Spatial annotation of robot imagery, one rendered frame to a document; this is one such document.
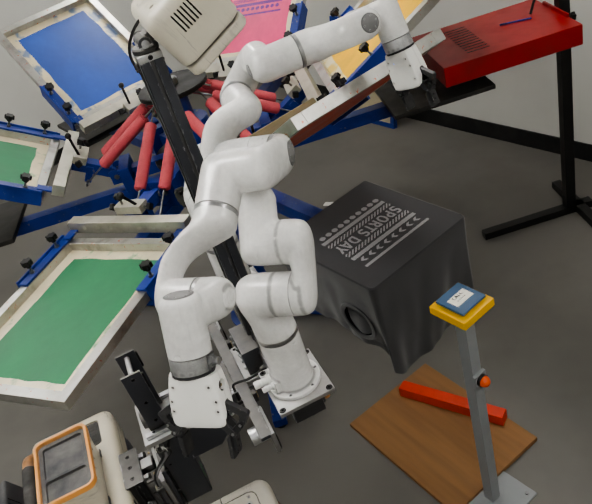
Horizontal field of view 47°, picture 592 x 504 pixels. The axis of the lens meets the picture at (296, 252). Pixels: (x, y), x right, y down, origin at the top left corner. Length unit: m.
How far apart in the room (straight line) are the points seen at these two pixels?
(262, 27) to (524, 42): 1.36
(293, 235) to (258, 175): 0.19
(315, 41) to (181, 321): 0.85
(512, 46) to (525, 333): 1.25
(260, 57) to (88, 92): 2.18
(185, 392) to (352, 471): 1.75
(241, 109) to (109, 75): 2.24
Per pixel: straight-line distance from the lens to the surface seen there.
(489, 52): 3.09
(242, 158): 1.26
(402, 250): 2.22
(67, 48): 4.02
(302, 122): 1.80
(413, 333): 2.35
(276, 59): 1.69
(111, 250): 2.77
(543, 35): 3.17
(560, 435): 2.87
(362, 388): 3.12
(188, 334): 1.11
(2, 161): 3.30
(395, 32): 1.78
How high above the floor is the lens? 2.28
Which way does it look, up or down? 34 degrees down
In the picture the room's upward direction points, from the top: 18 degrees counter-clockwise
